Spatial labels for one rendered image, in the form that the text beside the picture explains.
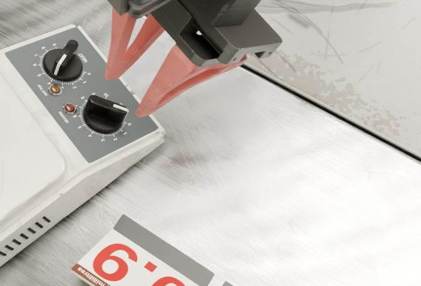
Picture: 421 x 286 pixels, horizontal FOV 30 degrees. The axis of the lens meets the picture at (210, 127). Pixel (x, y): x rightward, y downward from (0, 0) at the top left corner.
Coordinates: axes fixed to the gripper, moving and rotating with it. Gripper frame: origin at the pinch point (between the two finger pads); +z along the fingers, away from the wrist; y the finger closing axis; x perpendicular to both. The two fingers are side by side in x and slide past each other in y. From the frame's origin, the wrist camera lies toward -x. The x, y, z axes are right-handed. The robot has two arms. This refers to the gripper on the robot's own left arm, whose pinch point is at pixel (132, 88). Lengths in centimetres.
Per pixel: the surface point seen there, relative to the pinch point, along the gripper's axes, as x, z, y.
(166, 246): 7.2, 11.8, 7.6
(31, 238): 0.6, 16.8, 0.6
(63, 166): -0.8, 8.4, -0.2
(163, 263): 6.5, 12.6, 8.5
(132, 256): 4.9, 13.3, 6.6
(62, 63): 3.8, 5.9, -7.7
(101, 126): 4.3, 7.3, -2.1
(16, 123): -1.3, 9.0, -5.1
